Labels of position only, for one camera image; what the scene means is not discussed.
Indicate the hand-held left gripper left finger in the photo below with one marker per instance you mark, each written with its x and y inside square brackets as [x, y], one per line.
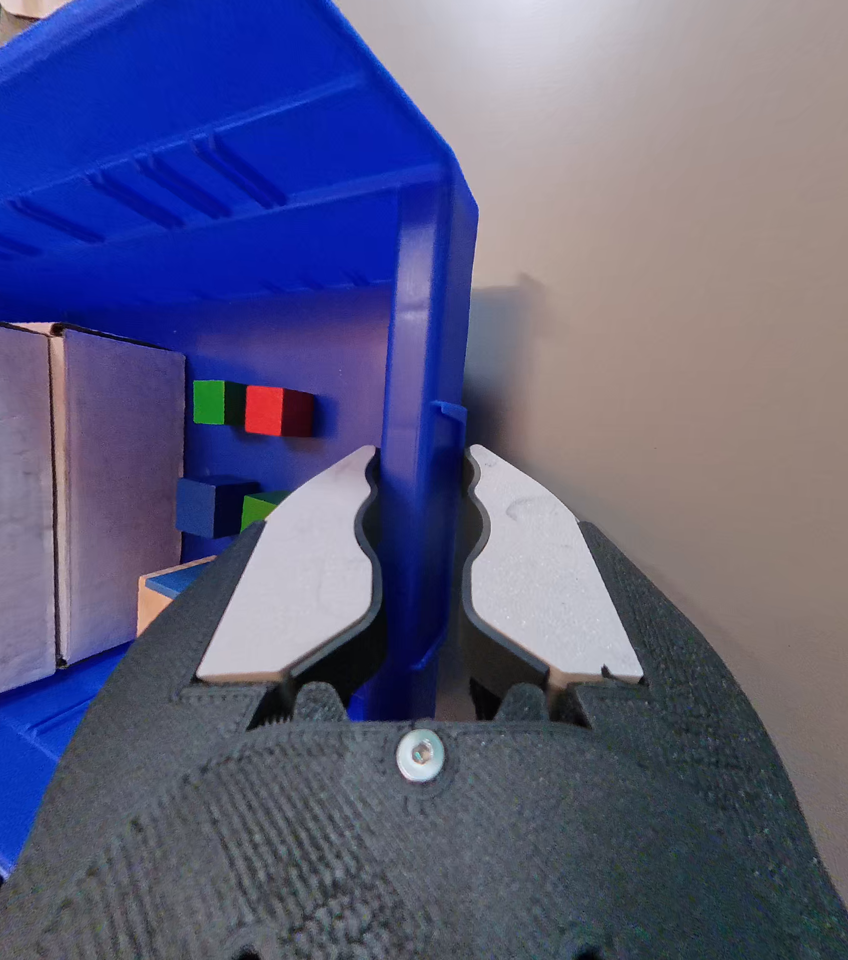
[296, 585]

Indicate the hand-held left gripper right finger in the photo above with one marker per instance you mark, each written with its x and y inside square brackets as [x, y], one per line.
[544, 585]

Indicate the blue plastic bin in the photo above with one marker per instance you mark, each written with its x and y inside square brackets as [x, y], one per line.
[168, 112]

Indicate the green cube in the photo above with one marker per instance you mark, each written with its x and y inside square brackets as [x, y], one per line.
[210, 403]
[259, 511]

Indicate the wooden cube with blue tape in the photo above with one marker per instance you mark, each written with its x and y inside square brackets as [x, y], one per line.
[161, 600]

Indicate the red cube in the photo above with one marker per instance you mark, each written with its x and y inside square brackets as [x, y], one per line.
[266, 409]

